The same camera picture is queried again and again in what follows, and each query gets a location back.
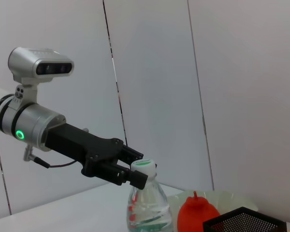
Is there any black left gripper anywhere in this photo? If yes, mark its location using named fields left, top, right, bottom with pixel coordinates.
left=47, top=123, right=149, bottom=189

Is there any clear water bottle green label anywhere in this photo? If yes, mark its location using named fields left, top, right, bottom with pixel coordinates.
left=127, top=158, right=174, bottom=232

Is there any pale green glass fruit plate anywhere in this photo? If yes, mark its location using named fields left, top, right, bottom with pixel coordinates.
left=166, top=189, right=259, bottom=232

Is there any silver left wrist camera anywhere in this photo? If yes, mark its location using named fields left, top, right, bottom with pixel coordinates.
left=8, top=47, right=75, bottom=109

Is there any left wrist cable connector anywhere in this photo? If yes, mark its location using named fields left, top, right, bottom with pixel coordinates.
left=23, top=145, right=84, bottom=169

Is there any black mesh pen holder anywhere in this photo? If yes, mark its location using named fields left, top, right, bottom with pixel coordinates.
left=202, top=206, right=288, bottom=232

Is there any red-orange toy orange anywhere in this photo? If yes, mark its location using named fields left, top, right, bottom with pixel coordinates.
left=176, top=190, right=220, bottom=232

